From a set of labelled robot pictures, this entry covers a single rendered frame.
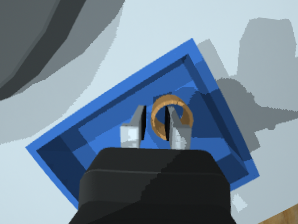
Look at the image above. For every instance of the bronze bushing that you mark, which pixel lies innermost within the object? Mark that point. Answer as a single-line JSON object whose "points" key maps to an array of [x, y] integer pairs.
{"points": [[158, 127]]}

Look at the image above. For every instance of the blue crate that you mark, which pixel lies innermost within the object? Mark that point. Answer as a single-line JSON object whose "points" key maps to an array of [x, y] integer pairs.
{"points": [[67, 157]]}

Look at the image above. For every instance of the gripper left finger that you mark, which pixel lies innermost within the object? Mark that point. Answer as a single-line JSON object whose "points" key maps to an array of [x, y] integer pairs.
{"points": [[132, 133]]}

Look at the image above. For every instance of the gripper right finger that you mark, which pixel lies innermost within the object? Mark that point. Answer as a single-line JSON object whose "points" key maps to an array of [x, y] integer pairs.
{"points": [[178, 135]]}

